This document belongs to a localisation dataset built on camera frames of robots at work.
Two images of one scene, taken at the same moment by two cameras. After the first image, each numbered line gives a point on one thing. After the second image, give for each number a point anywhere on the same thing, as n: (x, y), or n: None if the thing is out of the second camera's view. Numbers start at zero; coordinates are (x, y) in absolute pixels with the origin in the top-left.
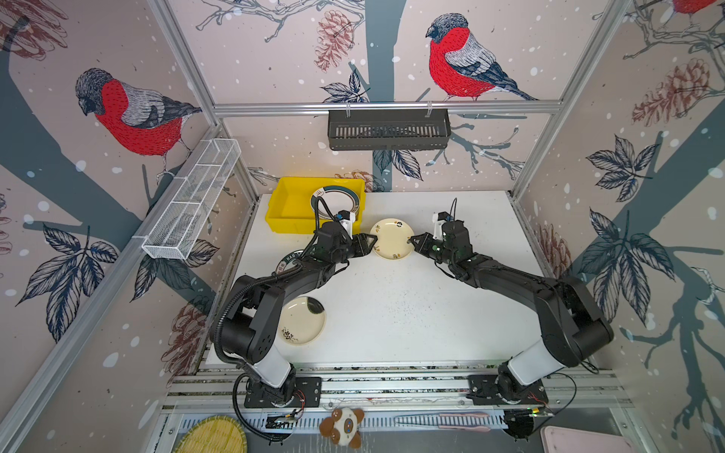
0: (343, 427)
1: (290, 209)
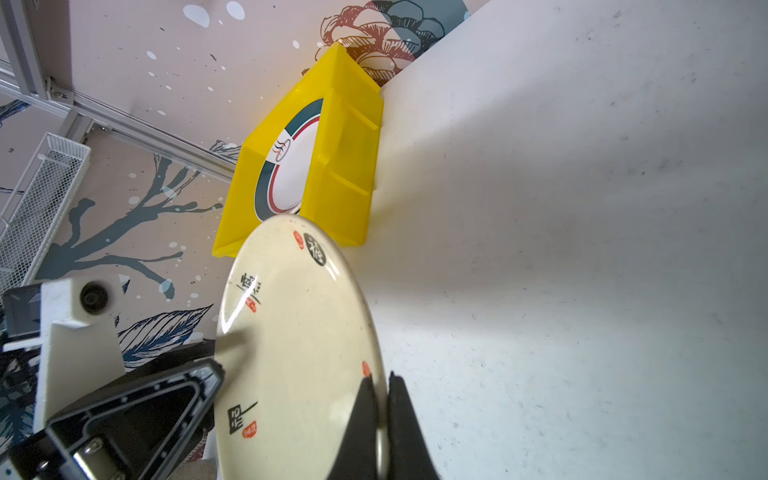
0: None
1: (341, 182)
